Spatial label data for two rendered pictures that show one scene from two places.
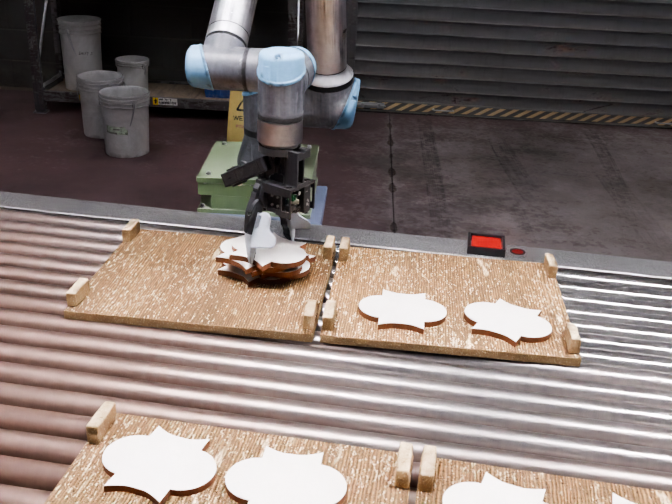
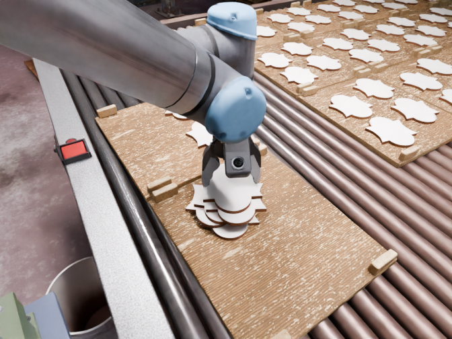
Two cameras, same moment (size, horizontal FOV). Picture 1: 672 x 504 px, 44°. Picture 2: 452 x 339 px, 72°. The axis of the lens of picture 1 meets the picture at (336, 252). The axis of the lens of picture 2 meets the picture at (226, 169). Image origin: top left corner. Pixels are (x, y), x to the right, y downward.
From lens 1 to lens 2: 1.73 m
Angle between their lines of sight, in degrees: 98
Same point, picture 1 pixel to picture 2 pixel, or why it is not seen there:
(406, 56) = not seen: outside the picture
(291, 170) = not seen: hidden behind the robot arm
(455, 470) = (292, 88)
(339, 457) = (322, 106)
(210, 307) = (295, 197)
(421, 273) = (155, 148)
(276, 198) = not seen: hidden behind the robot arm
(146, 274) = (308, 263)
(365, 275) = (181, 165)
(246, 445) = (350, 124)
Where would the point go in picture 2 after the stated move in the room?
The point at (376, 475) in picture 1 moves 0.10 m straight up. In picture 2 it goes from (317, 97) to (323, 70)
